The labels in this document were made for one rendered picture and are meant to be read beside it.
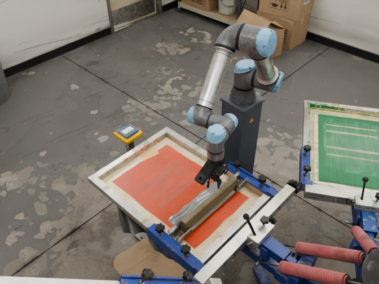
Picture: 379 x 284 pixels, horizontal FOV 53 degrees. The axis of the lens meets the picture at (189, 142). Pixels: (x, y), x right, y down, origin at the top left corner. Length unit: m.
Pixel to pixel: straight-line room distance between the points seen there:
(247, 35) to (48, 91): 3.40
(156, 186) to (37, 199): 1.64
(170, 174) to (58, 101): 2.67
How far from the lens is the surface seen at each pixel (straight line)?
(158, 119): 4.01
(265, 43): 1.65
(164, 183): 2.04
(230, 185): 1.90
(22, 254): 3.16
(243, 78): 2.07
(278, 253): 1.71
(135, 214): 1.87
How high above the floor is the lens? 2.46
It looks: 41 degrees down
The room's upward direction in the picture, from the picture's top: 1 degrees counter-clockwise
